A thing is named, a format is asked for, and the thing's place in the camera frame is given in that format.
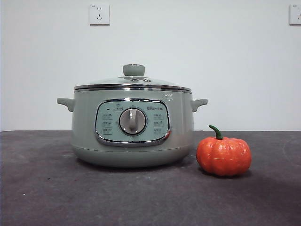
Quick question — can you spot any glass lid with green knob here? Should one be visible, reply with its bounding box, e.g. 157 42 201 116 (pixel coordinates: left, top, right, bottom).
74 63 191 91

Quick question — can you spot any orange toy pumpkin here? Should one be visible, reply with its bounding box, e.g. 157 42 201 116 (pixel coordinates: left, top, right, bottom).
196 125 253 178

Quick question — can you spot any sage green electric cooking pot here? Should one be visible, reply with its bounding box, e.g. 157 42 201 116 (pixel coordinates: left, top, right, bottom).
56 89 208 169

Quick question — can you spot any white wall socket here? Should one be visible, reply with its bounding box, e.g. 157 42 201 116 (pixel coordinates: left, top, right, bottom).
289 4 301 26
89 4 111 26

